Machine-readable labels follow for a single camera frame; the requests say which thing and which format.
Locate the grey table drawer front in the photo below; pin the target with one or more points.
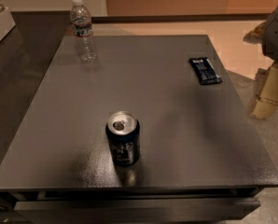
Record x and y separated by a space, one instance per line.
137 210

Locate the dark blue rxbar wrapper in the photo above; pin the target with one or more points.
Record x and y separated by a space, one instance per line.
204 71

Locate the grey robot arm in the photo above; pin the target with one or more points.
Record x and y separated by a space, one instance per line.
270 36

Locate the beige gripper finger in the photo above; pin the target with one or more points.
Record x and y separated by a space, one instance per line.
265 101

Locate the clear plastic water bottle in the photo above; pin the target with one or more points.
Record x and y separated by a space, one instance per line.
80 19

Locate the dark blue pepsi can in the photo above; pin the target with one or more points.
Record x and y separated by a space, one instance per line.
122 131

